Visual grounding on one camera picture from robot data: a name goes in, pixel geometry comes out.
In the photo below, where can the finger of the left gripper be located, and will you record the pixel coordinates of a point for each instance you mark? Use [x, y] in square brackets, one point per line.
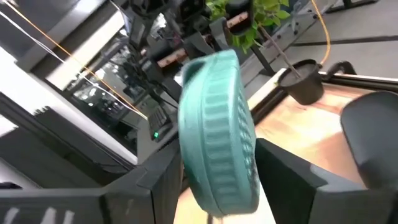
[200, 45]
[222, 34]

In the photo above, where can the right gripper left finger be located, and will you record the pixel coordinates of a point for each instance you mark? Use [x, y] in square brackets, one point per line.
[93, 205]

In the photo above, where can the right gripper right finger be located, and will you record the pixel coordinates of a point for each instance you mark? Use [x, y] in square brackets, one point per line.
[311, 199]

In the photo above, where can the black rubber slide sandal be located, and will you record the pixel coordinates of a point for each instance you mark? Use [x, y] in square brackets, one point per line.
[373, 140]

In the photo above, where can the green rubber slide sandal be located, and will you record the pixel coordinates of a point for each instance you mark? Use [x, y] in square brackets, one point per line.
[217, 133]

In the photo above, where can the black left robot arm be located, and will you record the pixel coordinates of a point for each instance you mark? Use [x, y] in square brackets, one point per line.
[160, 119]

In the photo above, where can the green leafy tree plant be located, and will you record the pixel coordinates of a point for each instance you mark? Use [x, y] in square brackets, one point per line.
[267, 12]

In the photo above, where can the black side desk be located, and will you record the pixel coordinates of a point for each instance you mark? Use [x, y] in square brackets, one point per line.
[62, 149]

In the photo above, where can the black plant pot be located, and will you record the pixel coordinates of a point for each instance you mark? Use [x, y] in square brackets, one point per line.
[303, 87]

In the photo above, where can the wooden shelf with black frame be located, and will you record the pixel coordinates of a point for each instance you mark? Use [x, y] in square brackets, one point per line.
[311, 149]

